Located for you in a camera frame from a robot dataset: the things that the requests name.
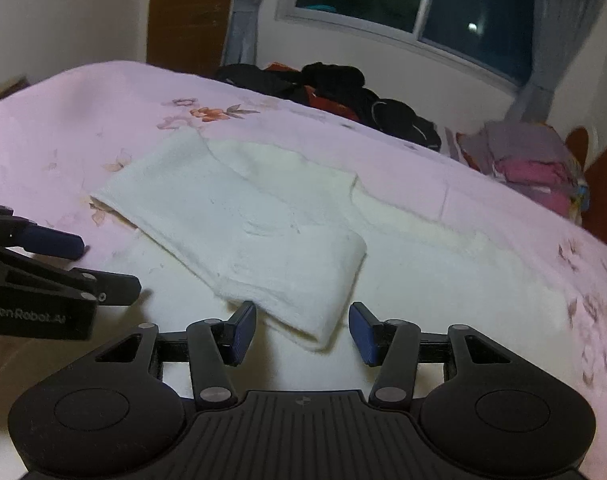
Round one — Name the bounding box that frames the brown heart shaped headboard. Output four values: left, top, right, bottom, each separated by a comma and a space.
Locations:
566, 126, 607, 255

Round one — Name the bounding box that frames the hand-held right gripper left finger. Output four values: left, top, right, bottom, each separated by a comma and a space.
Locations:
96, 301, 258, 411

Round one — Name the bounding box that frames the grey blue curtain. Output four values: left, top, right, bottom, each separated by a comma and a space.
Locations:
503, 0, 601, 128
225, 0, 307, 70

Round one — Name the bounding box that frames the pink floral bedsheet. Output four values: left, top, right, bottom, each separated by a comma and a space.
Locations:
0, 60, 607, 413

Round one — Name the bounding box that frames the pile of dark clothes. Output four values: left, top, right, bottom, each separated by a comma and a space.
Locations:
214, 61, 443, 153

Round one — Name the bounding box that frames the white towel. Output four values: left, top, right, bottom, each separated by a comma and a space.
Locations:
90, 130, 489, 353

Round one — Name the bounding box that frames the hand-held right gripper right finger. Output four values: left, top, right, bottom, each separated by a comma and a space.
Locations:
348, 301, 509, 411

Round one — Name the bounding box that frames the brown wooden door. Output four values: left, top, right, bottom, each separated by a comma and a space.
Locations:
146, 0, 234, 80

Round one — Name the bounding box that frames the stack of folded colourful clothes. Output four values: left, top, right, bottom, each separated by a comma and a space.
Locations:
456, 120, 590, 226

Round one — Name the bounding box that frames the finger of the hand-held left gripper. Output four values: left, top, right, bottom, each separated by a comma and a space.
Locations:
0, 202, 88, 261
0, 240, 142, 308

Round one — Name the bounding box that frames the white framed window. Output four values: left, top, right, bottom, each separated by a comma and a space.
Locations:
276, 0, 539, 93

